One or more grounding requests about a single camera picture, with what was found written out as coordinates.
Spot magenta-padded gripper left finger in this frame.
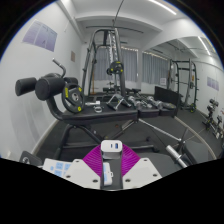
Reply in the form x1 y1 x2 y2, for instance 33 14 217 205
62 144 105 190

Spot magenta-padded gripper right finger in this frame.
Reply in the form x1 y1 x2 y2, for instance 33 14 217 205
119 143 164 190

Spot white charger block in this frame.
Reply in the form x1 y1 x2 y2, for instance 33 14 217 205
100 139 124 161

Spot black padded flat bench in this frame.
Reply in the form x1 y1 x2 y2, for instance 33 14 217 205
18 139 218 189

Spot white power strip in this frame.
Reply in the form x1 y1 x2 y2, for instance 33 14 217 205
42 157 115 188

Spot thick silver bar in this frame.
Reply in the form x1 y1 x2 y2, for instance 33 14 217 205
165 144 188 169

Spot black adjustable weight bench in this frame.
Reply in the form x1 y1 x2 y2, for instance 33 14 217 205
14 58 184 160

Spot chrome dumbbells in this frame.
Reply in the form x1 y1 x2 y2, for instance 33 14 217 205
128 94 176 111

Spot large black yellow weight plate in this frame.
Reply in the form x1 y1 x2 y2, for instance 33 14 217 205
61 83 85 114

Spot black upright panel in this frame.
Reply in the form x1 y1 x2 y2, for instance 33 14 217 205
153 85 183 109

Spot black exercise machine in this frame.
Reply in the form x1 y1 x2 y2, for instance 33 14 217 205
203 98 224 139

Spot black power rack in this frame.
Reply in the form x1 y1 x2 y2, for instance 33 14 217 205
168 59 198 114

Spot grey window curtain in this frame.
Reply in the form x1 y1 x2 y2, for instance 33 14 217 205
141 52 169 86
91 46 138 84

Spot small black yellow weight plate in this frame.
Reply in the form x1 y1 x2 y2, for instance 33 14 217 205
106 60 124 76

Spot short ceiling light strip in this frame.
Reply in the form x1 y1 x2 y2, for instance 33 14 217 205
198 35 213 56

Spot long ceiling light strip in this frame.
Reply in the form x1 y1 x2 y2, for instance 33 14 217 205
148 0 178 16

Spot grey triangle cable handle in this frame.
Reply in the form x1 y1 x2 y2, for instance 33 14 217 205
106 93 133 109

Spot grey cable machine frame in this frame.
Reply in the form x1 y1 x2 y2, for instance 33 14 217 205
81 28 128 101

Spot small purple wall poster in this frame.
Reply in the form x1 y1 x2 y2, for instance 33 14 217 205
206 76 221 92

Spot large purple wall poster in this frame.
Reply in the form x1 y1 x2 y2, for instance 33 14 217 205
22 19 58 53

